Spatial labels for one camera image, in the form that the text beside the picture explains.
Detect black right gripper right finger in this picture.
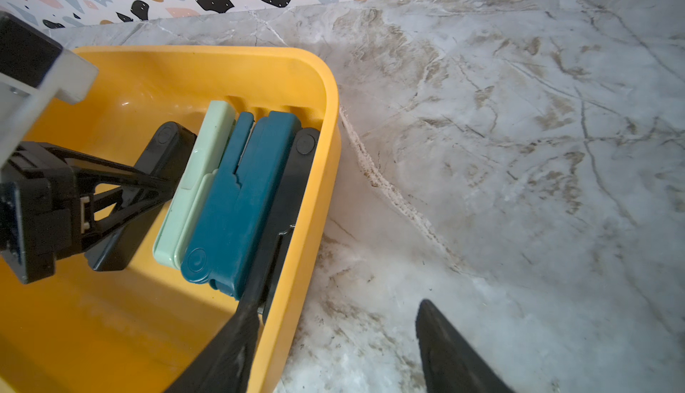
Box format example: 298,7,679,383
415,300,513,393

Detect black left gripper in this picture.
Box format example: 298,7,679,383
1,142,174,284

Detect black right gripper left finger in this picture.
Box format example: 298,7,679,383
166,303,260,392

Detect black pruning pliers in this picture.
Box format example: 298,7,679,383
238,128,319,318
83,121,198,274

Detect mint pruning pliers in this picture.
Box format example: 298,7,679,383
153,101,237,269

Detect teal pruning pliers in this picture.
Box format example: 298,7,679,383
181,112,255,284
210,111,301,300

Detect yellow plastic storage box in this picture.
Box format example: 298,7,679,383
1,46,341,392

